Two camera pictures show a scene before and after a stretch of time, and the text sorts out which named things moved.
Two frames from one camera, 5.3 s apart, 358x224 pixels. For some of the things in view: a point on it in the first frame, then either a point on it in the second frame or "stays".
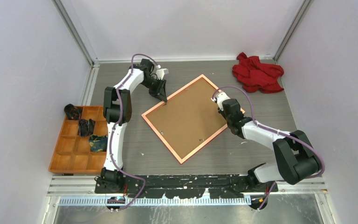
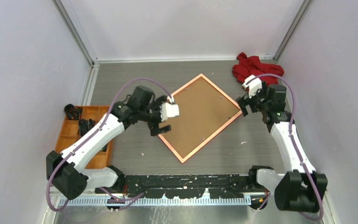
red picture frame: x=188 y=120 stays
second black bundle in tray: x=86 y=127 stays
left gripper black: x=160 y=93 to x=154 y=127
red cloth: x=256 y=76 stays
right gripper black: x=223 y=112 to x=244 y=101
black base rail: x=182 y=186 stays
